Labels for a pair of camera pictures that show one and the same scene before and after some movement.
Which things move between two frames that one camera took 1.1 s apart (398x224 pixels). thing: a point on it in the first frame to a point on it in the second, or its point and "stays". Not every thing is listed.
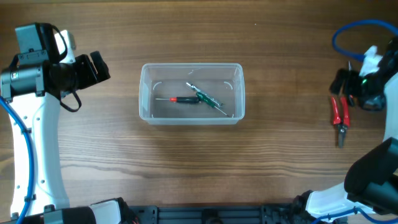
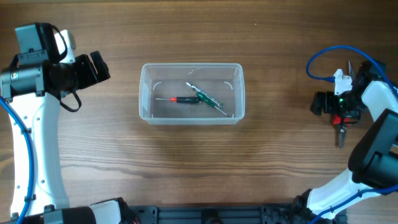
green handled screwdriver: [205, 99] stays
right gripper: [351, 88] to [329, 98]
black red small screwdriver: [186, 99] stays
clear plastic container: [191, 93] stays
